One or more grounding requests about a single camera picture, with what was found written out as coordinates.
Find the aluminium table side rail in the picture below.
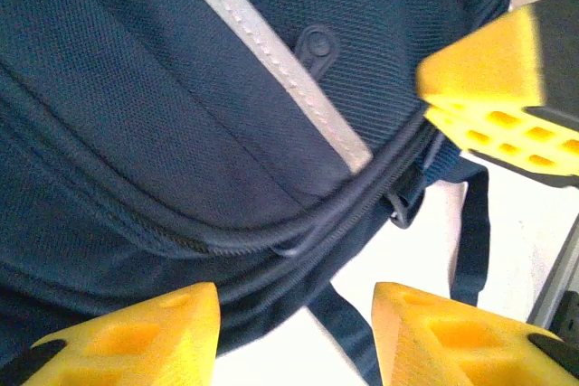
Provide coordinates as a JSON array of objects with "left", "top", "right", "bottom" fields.
[{"left": 527, "top": 222, "right": 579, "bottom": 328}]

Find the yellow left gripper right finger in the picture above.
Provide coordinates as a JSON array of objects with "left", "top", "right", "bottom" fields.
[{"left": 371, "top": 281, "right": 579, "bottom": 386}]

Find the navy blue backpack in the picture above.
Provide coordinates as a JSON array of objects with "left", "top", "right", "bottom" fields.
[{"left": 0, "top": 0, "right": 515, "bottom": 386}]

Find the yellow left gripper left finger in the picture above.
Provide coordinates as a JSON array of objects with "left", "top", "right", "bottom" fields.
[{"left": 0, "top": 281, "right": 222, "bottom": 386}]

